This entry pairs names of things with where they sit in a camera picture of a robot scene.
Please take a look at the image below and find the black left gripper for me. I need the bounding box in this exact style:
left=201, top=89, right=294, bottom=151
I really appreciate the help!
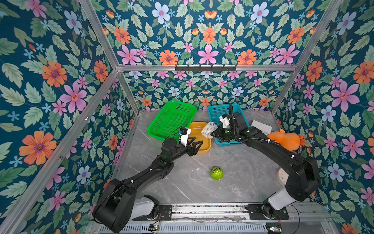
left=167, top=136, right=201, bottom=164

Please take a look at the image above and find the green plastic basket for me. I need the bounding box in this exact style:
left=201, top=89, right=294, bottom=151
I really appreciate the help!
left=147, top=100, right=197, bottom=141

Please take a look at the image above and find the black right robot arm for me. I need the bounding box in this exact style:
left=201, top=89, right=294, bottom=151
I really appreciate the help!
left=202, top=113, right=321, bottom=213

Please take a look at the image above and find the black wall hook rack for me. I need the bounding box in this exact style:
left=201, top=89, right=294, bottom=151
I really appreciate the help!
left=174, top=64, right=237, bottom=73

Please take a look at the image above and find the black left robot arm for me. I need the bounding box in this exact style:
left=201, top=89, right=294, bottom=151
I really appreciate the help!
left=92, top=137, right=203, bottom=233

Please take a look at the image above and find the yellow plastic tub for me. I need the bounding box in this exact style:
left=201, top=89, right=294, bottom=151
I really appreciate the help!
left=186, top=121, right=211, bottom=155

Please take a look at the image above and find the white rectangular box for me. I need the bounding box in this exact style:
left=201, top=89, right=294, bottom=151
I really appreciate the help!
left=251, top=121, right=272, bottom=135

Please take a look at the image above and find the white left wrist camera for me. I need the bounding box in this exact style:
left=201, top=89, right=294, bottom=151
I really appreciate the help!
left=179, top=127, right=191, bottom=147

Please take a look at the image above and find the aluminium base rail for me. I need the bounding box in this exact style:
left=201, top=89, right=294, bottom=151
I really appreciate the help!
left=120, top=203, right=339, bottom=234

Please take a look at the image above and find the round beige clock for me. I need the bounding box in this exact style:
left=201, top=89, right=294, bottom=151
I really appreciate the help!
left=277, top=168, right=289, bottom=186

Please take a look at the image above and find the orange toy duck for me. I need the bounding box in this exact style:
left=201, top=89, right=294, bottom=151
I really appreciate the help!
left=268, top=129, right=302, bottom=151

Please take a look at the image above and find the teal plastic basket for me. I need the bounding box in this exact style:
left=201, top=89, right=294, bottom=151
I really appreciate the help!
left=208, top=104, right=251, bottom=146

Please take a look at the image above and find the dark speckled custard apple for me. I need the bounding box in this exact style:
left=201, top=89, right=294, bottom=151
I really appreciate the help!
left=210, top=167, right=224, bottom=180

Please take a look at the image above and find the white foam net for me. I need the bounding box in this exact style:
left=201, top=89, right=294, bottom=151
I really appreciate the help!
left=201, top=122, right=218, bottom=139

